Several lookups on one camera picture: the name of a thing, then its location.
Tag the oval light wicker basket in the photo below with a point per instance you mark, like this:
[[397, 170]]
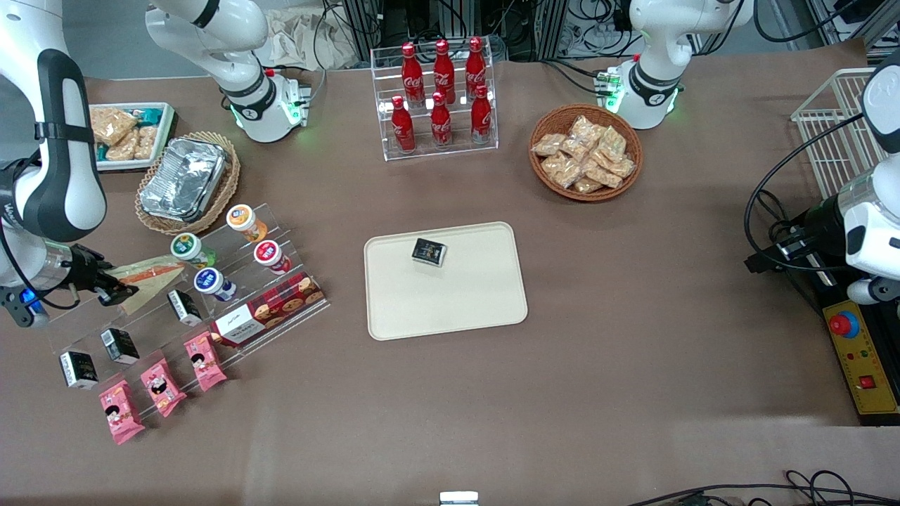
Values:
[[225, 190]]

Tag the background equipment rack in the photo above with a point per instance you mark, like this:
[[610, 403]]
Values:
[[520, 24]]

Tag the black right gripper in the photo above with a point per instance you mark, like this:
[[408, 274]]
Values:
[[83, 270]]

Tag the blue lid cup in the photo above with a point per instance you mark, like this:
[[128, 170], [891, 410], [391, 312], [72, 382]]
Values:
[[211, 282]]

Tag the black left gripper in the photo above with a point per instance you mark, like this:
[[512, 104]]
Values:
[[818, 222]]

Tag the beige crumpled cloth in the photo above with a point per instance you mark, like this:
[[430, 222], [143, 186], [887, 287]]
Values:
[[309, 42]]

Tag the large puffed snack bag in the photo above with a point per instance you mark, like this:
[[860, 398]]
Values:
[[112, 123]]

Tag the cream plastic serving tray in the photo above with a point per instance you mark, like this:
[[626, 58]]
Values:
[[450, 302]]

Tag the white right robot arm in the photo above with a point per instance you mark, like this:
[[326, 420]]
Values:
[[63, 154]]

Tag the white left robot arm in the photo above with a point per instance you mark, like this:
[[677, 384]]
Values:
[[654, 77]]

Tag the yellow emergency stop box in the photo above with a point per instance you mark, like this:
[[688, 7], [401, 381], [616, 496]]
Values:
[[861, 365]]

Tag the round brown wicker basket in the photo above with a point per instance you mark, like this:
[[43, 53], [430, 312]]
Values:
[[545, 169]]

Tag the red lid cup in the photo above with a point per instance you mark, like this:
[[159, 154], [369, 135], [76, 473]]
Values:
[[271, 254]]

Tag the clear acrylic bottle rack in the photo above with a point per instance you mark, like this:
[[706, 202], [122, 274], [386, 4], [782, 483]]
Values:
[[436, 151]]

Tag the red plaid cookie box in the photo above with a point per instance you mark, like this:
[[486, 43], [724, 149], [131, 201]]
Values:
[[271, 309]]

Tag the clear acrylic stepped shelf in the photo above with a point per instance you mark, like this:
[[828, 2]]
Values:
[[77, 330]]

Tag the clear bag of crackers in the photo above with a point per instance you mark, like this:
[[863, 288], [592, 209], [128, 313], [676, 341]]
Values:
[[613, 143], [548, 145], [582, 130], [561, 170], [588, 186], [622, 167], [603, 177]]

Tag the pink snack packet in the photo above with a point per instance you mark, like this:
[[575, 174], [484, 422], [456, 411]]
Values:
[[205, 362], [163, 388], [121, 413]]

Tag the white rectangular snack bin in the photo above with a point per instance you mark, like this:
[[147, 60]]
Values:
[[165, 137]]

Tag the red cola bottle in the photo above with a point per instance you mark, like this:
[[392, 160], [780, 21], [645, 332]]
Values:
[[412, 74], [481, 119], [441, 125], [403, 130], [444, 70], [476, 67]]

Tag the triangle sandwich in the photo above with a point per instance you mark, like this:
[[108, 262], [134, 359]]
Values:
[[160, 280]]

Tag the orange lid cup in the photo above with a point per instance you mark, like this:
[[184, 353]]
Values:
[[246, 221]]

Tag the silver foil container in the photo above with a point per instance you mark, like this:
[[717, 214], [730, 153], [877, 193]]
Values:
[[183, 179]]

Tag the small black snack box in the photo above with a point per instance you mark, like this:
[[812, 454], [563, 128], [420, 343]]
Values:
[[429, 251], [119, 346], [79, 370], [184, 308]]

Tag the teal snack packet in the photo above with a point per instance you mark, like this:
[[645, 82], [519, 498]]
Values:
[[149, 114]]

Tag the green lid cup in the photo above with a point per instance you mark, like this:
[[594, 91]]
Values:
[[188, 247]]

